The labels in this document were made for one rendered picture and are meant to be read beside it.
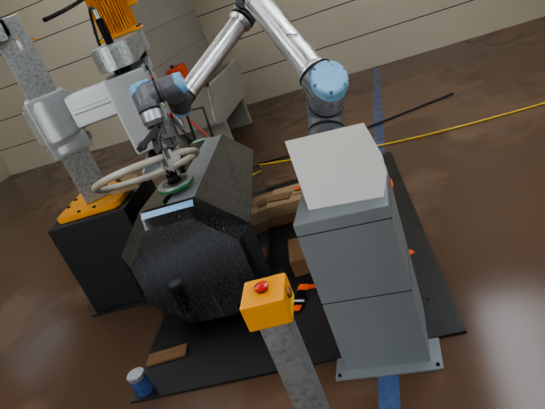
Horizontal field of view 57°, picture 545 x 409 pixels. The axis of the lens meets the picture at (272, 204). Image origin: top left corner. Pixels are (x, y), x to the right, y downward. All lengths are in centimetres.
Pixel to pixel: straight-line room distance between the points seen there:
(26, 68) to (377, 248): 248
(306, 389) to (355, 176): 91
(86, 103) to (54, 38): 572
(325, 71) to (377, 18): 578
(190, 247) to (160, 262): 22
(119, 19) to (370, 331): 232
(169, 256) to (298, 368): 163
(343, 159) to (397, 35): 587
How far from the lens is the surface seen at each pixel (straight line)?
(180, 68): 640
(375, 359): 250
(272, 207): 390
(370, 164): 201
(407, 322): 235
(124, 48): 273
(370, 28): 777
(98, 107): 352
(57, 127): 356
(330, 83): 197
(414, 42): 783
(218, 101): 597
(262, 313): 130
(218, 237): 278
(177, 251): 289
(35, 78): 361
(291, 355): 141
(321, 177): 206
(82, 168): 369
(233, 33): 235
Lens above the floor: 180
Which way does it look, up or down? 24 degrees down
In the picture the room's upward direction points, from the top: 21 degrees counter-clockwise
